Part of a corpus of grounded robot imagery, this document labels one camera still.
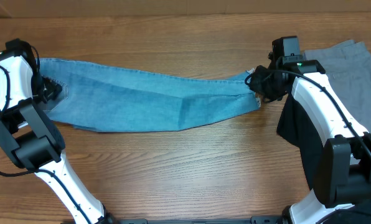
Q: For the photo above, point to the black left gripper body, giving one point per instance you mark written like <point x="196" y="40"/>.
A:
<point x="44" y="89"/>

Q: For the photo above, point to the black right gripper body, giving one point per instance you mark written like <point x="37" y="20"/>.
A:
<point x="264" y="84"/>

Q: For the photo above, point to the light blue denim jeans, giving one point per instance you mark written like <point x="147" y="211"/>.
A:
<point x="102" y="98"/>

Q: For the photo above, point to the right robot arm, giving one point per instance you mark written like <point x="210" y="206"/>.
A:
<point x="314" y="118"/>

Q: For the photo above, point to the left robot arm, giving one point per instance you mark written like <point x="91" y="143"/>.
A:
<point x="31" y="140"/>

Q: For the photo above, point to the black garment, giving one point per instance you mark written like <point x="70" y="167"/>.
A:
<point x="296" y="127"/>

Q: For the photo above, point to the gray trousers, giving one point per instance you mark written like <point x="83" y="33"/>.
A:
<point x="348" y="67"/>

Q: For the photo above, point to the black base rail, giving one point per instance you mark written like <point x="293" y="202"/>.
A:
<point x="198" y="221"/>

